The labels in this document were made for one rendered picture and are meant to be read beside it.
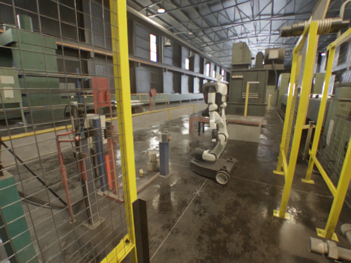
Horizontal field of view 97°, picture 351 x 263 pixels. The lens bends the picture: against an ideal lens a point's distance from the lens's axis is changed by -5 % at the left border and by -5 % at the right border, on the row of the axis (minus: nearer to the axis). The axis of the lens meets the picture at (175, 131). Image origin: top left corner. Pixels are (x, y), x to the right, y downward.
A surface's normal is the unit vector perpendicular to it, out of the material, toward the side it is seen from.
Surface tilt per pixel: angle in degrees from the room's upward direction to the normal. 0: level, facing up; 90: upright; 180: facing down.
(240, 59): 90
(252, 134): 90
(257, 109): 90
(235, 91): 90
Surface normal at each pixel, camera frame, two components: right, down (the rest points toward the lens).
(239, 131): -0.47, 0.21
